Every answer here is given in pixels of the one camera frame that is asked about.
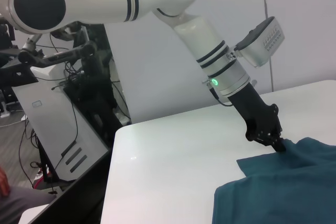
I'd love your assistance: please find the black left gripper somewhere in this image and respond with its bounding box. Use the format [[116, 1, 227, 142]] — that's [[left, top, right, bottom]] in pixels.
[[227, 84, 288, 154]]

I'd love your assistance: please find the black floor cable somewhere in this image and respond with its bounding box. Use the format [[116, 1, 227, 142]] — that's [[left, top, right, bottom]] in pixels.
[[23, 121, 44, 190]]

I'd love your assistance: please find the black base panel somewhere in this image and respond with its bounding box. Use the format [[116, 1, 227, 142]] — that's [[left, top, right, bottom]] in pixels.
[[34, 145, 116, 224]]

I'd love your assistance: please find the grey trousered person leg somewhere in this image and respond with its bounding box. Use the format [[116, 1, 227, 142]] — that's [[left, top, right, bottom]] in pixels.
[[0, 166, 57, 224]]

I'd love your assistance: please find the white equipment cabinet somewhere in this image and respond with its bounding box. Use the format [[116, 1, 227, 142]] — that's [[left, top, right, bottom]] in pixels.
[[12, 63, 111, 183]]

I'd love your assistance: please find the black cabinet cable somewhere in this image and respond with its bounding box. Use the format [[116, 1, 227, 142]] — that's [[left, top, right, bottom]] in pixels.
[[51, 83, 79, 158]]

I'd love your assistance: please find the teal blue shirt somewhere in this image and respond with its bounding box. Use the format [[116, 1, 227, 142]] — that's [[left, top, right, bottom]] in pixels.
[[213, 136, 336, 224]]

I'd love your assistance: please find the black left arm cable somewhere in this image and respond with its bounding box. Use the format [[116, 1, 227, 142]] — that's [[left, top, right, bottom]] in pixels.
[[201, 78, 235, 108]]

